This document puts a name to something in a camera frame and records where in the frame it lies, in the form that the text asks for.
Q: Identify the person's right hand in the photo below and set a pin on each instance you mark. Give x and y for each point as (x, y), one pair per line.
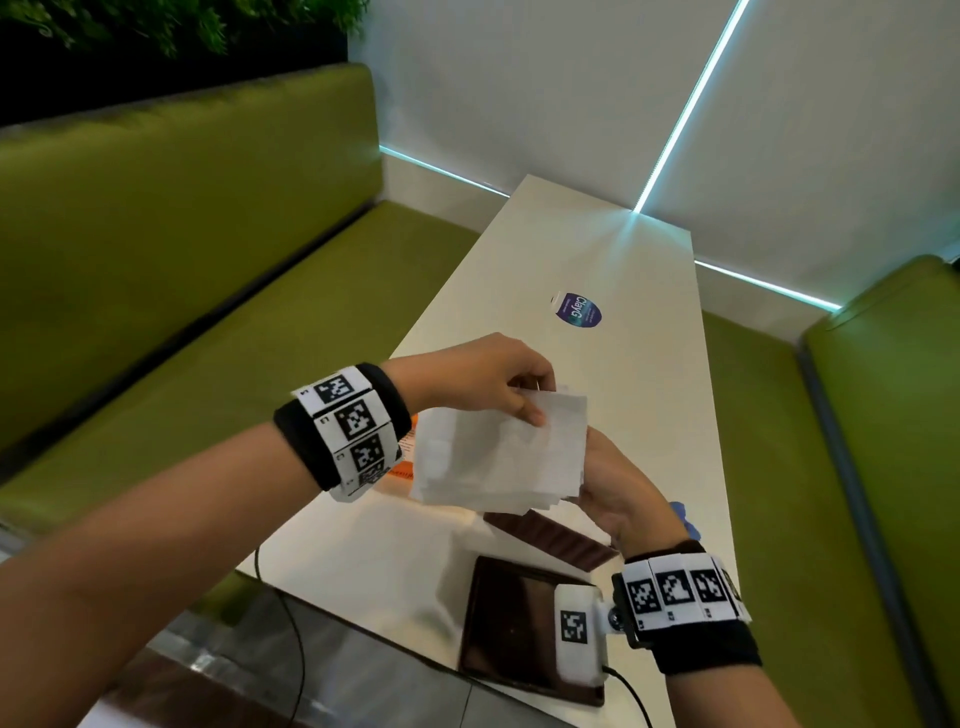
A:
(622, 495)

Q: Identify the person's left hand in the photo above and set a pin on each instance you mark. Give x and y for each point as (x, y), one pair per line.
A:
(465, 375)

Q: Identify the blue cleaning cloth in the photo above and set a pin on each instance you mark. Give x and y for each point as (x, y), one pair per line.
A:
(686, 521)

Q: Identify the brown woven tissue box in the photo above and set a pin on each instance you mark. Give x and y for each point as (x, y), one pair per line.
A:
(555, 540)

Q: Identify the white tissues stack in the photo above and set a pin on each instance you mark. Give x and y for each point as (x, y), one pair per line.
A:
(495, 457)

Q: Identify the orange plastic tissue pack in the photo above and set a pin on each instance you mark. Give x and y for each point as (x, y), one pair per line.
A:
(401, 472)

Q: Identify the brown tissue box bottom lid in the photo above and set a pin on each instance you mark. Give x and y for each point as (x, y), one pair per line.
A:
(510, 630)

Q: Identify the person's left forearm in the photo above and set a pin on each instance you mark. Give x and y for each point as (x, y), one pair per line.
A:
(150, 570)

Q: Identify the round purple sticker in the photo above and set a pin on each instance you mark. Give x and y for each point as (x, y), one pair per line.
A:
(577, 310)

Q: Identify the black marker wristband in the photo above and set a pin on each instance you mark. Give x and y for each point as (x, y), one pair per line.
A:
(300, 442)
(705, 645)

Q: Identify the level white light strip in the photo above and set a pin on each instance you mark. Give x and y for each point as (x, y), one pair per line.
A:
(442, 170)
(765, 285)

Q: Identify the green upholstered bench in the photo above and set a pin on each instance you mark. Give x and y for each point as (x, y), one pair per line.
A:
(862, 487)
(187, 300)

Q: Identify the upright white light strip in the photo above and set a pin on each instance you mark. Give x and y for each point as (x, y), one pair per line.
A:
(690, 105)

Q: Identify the green leafy plants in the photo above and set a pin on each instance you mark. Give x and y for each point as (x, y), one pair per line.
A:
(187, 19)

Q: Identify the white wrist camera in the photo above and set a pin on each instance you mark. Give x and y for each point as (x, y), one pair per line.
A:
(577, 645)

